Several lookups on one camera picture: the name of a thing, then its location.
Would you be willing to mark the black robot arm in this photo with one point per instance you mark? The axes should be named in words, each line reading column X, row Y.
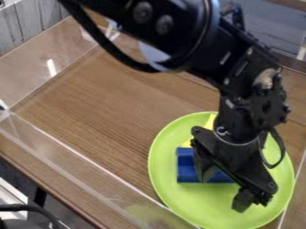
column 197, row 36

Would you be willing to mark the clear acrylic corner bracket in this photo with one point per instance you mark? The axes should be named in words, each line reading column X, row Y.
column 107, row 27

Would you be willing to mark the yellow toy banana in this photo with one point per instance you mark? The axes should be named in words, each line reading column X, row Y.
column 206, row 126

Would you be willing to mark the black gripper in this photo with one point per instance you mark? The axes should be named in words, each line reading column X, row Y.
column 241, row 161

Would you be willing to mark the blue plastic block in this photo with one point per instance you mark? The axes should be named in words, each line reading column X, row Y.
column 186, row 171

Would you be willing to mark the green plate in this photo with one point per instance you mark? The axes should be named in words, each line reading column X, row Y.
column 204, row 203

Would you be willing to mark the clear acrylic enclosure wall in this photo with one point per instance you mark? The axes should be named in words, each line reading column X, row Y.
column 82, row 119

